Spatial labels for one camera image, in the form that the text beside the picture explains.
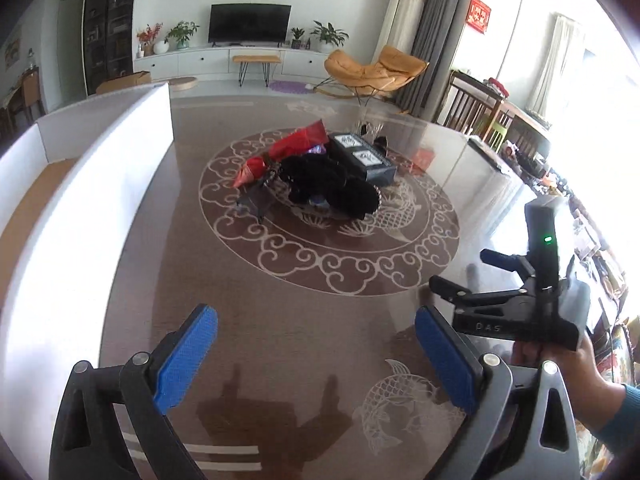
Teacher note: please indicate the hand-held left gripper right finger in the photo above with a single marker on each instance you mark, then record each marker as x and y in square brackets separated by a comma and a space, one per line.
[442, 360]

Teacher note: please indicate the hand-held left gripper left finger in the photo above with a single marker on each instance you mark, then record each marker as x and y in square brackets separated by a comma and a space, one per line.
[187, 360]

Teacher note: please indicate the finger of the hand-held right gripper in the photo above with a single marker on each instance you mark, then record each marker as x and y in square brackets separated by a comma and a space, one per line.
[450, 287]
[492, 258]

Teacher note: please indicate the white storage box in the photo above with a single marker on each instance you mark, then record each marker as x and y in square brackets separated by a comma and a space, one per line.
[100, 235]

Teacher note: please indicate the red snack packet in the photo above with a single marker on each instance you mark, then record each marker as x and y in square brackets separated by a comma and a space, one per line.
[295, 145]

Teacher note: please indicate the person's right forearm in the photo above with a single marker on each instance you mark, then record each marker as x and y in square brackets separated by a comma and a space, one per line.
[620, 420]

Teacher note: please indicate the dark patterned desktop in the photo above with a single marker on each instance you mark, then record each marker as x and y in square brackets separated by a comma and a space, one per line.
[310, 340]

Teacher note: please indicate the person's right hand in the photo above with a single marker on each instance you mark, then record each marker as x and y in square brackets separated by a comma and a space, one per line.
[585, 380]

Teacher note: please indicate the black velvet scrunchie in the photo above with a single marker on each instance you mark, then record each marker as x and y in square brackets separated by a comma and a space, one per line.
[355, 202]
[315, 170]

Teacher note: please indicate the black box with white labels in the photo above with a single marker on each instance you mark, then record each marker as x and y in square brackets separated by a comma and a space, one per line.
[365, 160]

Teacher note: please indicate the wooden chair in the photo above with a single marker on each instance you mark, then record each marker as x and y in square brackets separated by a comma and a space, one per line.
[470, 102]

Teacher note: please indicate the white sheer curtain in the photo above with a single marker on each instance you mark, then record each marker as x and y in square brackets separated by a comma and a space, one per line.
[555, 65]

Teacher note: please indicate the orange lounge chair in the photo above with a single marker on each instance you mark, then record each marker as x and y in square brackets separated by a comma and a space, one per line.
[370, 72]

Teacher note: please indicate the grey curtain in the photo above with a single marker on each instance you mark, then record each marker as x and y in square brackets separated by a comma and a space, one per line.
[440, 25]

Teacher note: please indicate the purple floor mat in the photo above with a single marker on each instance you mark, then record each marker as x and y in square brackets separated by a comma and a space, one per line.
[290, 86]

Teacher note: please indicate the covered standing air conditioner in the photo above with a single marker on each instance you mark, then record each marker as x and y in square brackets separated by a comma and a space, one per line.
[402, 10]

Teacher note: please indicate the round flat scratcher pad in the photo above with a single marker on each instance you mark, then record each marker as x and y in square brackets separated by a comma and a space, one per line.
[182, 84]

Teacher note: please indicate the large leafy potted plant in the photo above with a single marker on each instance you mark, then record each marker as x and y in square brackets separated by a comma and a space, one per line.
[327, 36]

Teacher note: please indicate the cardboard box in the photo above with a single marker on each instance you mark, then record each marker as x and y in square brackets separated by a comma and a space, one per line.
[125, 81]

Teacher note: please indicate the small potted plant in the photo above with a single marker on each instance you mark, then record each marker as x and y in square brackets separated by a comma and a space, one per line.
[297, 39]

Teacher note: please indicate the wooden bench with metal legs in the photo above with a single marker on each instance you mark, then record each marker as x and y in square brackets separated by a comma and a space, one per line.
[256, 59]

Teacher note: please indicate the white television cabinet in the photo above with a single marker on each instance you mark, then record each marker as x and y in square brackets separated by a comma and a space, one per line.
[210, 60]

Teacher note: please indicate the wooden desk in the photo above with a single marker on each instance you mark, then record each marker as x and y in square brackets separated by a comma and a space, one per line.
[25, 97]

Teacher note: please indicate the round white vase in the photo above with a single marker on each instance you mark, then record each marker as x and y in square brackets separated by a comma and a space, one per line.
[160, 47]

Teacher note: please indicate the red flowers in vase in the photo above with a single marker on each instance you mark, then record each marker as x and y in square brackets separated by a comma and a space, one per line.
[147, 37]

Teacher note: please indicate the green potted plant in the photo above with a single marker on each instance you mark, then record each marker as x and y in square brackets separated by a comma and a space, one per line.
[181, 34]

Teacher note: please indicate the black television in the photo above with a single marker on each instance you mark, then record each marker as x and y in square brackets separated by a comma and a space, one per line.
[250, 23]

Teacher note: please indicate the dark display shelf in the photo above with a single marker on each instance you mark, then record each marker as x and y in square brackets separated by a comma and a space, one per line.
[107, 25]

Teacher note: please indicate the red wall decoration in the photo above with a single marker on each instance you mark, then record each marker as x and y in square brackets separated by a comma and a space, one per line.
[480, 14]

